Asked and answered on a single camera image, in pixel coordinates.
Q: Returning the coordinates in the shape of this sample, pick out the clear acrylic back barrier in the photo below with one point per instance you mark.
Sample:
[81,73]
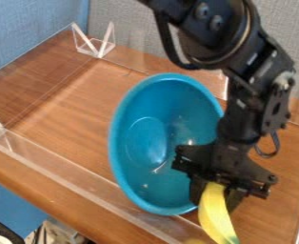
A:
[150,64]

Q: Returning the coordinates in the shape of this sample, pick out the clear acrylic corner bracket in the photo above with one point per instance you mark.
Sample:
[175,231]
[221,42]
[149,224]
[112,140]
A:
[90,46]

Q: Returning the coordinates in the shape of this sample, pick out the clear acrylic front barrier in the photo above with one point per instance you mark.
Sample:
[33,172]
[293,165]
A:
[42,171]

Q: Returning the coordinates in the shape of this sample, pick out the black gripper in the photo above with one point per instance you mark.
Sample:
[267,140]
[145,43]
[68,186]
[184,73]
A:
[221,162]

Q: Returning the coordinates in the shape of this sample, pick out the yellow toy banana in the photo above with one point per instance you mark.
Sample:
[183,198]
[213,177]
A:
[213,215]

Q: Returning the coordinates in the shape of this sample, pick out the blue plastic bowl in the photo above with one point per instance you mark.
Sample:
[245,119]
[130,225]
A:
[168,110]

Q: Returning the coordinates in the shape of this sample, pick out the clear acrylic barrier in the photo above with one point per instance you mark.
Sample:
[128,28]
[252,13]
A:
[42,171]
[150,64]

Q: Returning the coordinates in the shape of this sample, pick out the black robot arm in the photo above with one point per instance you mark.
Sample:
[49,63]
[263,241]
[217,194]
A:
[216,35]

